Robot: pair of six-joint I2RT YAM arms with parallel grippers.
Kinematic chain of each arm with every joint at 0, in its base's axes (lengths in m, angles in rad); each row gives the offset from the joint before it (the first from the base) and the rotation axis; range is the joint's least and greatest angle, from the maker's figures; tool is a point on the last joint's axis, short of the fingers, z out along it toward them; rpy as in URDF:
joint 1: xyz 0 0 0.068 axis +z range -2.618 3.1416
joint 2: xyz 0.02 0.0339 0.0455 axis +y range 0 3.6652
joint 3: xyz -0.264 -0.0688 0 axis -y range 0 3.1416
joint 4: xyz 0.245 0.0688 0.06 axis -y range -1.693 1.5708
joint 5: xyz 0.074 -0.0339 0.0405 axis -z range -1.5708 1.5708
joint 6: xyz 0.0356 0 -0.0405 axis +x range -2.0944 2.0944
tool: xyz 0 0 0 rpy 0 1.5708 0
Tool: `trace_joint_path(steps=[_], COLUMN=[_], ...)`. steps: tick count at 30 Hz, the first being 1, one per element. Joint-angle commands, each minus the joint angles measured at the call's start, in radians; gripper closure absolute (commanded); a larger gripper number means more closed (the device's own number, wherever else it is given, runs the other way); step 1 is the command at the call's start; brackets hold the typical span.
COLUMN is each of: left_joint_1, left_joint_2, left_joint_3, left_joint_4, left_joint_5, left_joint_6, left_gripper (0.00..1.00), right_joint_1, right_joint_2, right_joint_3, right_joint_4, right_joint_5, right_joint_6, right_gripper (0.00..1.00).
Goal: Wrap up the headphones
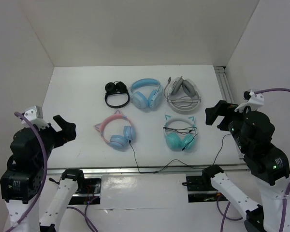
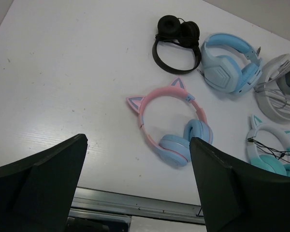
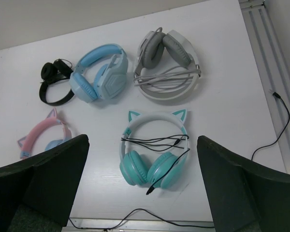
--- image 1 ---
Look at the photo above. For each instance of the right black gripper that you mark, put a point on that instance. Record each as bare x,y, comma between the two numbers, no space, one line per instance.
222,107

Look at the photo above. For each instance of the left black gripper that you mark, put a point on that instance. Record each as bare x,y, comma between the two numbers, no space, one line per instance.
67,132

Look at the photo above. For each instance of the pink blue cat-ear headphones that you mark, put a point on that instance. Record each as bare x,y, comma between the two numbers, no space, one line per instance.
118,142

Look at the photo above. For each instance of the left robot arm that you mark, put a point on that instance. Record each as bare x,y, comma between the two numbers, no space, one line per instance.
26,174

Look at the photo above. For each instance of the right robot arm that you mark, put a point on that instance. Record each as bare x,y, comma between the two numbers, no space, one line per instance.
252,132

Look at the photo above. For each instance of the teal cat-ear headphones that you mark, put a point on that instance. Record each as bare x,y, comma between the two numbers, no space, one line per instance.
182,139

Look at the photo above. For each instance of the small black headphones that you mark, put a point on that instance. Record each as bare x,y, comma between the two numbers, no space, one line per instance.
115,89

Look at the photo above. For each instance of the white grey gaming headset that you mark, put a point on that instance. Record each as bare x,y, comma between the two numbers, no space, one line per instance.
182,95

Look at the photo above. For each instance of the aluminium rail right side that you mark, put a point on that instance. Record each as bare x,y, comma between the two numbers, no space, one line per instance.
224,93

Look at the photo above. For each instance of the aluminium rail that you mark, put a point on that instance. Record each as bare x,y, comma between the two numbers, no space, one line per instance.
224,93
174,167

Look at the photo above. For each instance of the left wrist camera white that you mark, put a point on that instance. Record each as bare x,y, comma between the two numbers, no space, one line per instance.
34,115

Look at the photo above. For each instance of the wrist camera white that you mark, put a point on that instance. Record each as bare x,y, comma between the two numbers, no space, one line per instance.
252,102
34,115

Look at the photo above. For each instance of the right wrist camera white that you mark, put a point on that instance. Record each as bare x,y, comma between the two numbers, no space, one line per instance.
252,102

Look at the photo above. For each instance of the aluminium rail front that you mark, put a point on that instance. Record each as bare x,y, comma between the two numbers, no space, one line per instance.
174,167

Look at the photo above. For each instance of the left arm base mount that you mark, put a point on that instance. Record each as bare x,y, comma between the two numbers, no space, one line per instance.
89,193

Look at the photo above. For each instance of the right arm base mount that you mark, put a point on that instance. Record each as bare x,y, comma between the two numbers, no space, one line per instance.
199,191

